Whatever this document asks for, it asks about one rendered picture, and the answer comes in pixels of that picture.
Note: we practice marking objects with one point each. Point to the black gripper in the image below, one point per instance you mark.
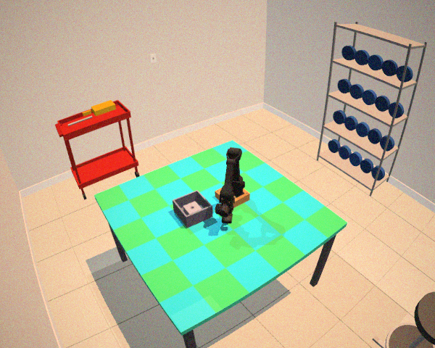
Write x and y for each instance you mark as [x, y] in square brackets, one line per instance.
[230, 215]

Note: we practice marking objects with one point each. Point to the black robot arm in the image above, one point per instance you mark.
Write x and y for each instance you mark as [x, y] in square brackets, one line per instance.
[234, 183]

